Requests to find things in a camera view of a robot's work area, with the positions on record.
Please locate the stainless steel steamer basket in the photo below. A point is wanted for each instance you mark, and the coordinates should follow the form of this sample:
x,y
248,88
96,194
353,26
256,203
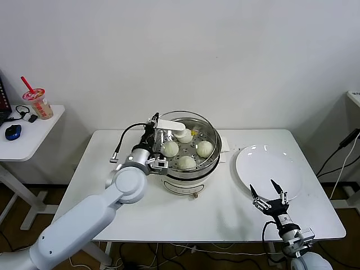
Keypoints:
x,y
202,168

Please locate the milk tea plastic cup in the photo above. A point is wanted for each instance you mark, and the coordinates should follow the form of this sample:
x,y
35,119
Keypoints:
x,y
41,108

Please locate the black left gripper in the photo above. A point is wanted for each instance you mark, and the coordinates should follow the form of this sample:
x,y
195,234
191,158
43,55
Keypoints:
x,y
147,136

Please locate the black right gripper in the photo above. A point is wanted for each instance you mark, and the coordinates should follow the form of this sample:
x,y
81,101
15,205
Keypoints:
x,y
278,208

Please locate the small black device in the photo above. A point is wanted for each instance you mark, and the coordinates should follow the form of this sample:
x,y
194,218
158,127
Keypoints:
x,y
33,118

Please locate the white side table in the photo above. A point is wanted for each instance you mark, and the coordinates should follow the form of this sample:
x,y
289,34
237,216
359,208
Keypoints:
x,y
36,135

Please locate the white round plate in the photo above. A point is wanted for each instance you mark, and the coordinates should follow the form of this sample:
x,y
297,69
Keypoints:
x,y
267,166

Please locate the small white device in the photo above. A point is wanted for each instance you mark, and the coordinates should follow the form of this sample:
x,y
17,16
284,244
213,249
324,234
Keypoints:
x,y
27,116

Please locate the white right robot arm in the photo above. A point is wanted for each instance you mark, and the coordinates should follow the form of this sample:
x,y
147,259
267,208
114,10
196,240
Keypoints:
x,y
309,261

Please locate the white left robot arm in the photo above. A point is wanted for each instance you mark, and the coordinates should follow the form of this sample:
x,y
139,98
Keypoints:
x,y
84,213

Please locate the dark laptop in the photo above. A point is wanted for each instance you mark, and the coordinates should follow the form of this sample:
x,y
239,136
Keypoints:
x,y
3,98

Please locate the blue computer mouse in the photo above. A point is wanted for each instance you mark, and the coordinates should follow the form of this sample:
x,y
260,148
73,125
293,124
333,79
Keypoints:
x,y
13,132

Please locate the red drinking straw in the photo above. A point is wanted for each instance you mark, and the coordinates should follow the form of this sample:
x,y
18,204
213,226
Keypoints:
x,y
27,84

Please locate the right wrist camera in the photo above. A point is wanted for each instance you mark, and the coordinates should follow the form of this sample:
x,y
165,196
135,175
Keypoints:
x,y
306,234

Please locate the white steamed baozi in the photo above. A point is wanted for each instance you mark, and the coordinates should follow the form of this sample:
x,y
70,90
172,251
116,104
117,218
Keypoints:
x,y
171,148
185,138
187,163
204,148

